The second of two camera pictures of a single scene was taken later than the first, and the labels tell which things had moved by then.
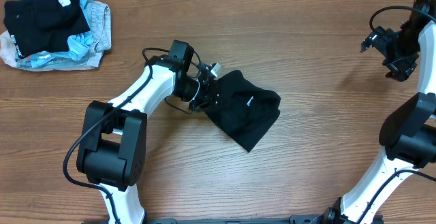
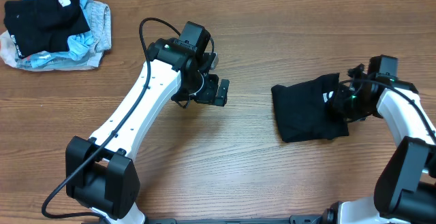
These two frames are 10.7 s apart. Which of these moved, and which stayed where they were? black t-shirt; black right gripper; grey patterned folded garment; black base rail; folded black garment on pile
Moved: black t-shirt; black right gripper
Stayed: folded black garment on pile; black base rail; grey patterned folded garment
